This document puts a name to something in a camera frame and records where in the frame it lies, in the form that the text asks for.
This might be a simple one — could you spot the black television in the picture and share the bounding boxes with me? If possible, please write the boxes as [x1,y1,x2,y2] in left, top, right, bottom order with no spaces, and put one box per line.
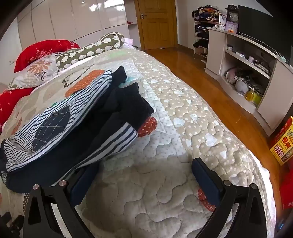
[237,5,293,67]

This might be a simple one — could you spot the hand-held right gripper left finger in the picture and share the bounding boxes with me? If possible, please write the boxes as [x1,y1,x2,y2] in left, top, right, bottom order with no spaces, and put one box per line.
[23,163,100,238]

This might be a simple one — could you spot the wooden door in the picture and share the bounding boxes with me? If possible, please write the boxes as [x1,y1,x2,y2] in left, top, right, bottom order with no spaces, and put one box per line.
[134,0,178,51]

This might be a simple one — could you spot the pink bed sheet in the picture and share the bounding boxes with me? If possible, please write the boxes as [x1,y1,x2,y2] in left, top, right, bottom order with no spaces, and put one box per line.
[121,38,140,49]

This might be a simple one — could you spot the green dotted bolster pillow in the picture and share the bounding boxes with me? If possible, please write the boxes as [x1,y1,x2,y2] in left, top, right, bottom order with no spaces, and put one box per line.
[55,32,125,71]

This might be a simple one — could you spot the white floral pillow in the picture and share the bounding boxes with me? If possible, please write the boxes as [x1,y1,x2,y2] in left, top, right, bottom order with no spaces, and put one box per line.
[8,52,67,90]

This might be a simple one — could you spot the white bag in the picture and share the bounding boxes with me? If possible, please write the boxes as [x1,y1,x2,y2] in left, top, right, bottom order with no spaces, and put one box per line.
[235,81,249,94]

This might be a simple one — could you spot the red patterned pillow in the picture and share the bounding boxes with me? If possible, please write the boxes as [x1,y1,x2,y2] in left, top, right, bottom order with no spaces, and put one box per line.
[14,40,80,73]
[0,87,35,132]

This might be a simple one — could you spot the beige heart-print quilt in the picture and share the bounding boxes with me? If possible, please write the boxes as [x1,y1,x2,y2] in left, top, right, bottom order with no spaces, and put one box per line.
[0,48,275,238]

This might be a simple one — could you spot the white television cabinet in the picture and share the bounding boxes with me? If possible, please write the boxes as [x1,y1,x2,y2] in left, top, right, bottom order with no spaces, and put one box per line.
[205,27,293,137]

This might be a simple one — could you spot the dark ornate table clock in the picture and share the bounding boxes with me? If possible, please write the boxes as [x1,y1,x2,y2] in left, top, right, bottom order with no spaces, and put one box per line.
[225,5,240,23]

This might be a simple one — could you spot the navy striped pants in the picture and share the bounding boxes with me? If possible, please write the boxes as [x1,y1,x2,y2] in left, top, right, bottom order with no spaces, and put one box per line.
[0,66,154,194]

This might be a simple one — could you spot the white glossy wardrobe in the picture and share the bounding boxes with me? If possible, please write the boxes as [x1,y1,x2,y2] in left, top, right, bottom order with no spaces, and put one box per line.
[9,0,141,49]

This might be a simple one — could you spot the white shoe rack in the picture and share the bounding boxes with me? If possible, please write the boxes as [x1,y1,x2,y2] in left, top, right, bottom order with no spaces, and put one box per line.
[192,21,226,65]

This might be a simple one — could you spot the pink plush toy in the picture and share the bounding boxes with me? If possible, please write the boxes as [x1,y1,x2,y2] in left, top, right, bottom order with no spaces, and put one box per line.
[225,67,238,84]

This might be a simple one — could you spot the purple picture card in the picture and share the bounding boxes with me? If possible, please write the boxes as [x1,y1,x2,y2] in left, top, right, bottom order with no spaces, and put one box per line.
[224,21,239,34]

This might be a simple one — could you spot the pile of shoes and clothes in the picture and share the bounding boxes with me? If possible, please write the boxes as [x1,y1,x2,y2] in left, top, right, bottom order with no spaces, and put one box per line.
[192,5,227,31]

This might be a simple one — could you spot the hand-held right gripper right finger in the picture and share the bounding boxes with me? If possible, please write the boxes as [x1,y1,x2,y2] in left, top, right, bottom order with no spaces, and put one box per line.
[191,157,267,238]

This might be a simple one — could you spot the yellow jar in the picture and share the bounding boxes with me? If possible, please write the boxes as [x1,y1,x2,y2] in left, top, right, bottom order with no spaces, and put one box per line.
[245,90,262,106]

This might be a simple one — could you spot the yellow printed box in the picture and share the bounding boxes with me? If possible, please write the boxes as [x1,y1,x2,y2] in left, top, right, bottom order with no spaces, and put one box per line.
[270,116,293,166]

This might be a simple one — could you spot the red box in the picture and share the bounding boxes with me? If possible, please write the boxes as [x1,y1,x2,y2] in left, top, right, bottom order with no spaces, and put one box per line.
[280,168,293,210]

